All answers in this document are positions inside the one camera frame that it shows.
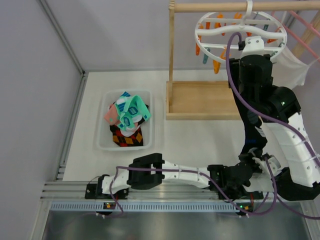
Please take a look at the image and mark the white round clip hanger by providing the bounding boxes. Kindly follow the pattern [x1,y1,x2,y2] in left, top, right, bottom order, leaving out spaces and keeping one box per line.
[194,0,288,74]

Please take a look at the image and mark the mint green sock blue stripes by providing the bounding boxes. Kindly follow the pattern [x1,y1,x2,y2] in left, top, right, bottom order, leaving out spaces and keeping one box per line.
[114,91,132,114]

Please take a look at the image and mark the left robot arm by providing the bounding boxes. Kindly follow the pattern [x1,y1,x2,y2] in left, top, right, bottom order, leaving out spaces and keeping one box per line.
[96,153,257,200]

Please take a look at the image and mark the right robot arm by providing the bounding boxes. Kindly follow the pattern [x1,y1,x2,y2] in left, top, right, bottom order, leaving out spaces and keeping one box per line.
[226,54,320,201]

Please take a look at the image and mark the wooden hanger rack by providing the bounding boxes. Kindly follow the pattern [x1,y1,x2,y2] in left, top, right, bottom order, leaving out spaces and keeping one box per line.
[166,0,320,121]

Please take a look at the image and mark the pink plastic hanger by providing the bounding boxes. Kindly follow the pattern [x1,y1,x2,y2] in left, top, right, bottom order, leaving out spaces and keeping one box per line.
[271,10,320,62]

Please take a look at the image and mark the white cloth bag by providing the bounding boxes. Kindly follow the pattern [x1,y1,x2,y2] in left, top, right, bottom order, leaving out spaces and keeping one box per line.
[272,46,320,90]

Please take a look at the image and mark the argyle red orange black sock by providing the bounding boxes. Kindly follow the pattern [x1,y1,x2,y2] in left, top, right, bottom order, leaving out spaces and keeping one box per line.
[109,125,144,148]

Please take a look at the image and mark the white plastic basket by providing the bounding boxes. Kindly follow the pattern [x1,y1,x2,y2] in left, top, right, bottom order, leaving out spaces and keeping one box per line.
[95,89,154,152]

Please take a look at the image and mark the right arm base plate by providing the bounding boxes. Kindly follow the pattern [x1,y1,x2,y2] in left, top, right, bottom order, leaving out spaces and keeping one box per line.
[221,184,264,207]

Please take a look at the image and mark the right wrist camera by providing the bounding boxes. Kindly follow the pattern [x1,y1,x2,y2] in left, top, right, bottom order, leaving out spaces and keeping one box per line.
[238,35,265,59]

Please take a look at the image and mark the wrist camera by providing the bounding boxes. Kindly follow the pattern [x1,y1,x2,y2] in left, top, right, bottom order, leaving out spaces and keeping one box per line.
[238,35,265,59]
[252,155,282,177]

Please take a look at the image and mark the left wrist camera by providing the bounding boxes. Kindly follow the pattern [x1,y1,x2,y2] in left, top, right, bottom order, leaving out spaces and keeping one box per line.
[252,155,282,177]

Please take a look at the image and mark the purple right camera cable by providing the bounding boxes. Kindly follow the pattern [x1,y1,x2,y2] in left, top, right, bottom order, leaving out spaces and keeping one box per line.
[225,31,320,221]

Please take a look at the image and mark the purple camera cable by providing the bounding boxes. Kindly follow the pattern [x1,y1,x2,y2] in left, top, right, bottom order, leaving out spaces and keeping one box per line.
[225,31,320,221]
[108,156,278,218]

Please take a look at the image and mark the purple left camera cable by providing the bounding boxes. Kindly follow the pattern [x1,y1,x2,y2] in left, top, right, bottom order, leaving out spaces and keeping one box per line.
[108,156,278,218]

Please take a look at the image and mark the slotted white cable duct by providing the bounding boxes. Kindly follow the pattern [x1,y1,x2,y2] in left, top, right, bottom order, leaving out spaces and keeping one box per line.
[50,201,239,213]

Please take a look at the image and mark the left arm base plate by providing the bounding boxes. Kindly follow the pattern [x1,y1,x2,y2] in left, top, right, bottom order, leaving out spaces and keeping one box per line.
[84,183,129,200]

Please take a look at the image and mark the aluminium mounting rail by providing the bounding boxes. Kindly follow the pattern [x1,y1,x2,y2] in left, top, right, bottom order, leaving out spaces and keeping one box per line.
[41,181,301,201]

